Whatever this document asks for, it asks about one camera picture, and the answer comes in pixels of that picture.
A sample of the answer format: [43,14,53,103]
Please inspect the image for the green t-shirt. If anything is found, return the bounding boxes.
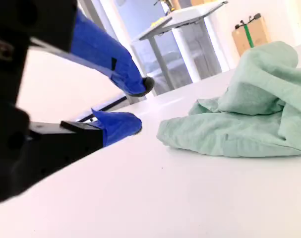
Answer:
[156,41,301,158]

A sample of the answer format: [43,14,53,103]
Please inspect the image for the yellow item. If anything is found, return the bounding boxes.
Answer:
[151,17,166,27]

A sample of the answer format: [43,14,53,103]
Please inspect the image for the white desk with grey legs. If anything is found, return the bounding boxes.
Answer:
[130,0,229,97]

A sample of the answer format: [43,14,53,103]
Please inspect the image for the green pole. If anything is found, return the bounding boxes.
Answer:
[243,23,255,48]

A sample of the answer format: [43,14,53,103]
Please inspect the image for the black clamp tool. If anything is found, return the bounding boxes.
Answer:
[234,12,262,30]

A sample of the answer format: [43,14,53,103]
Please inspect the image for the cardboard box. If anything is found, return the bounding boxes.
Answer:
[231,15,272,58]

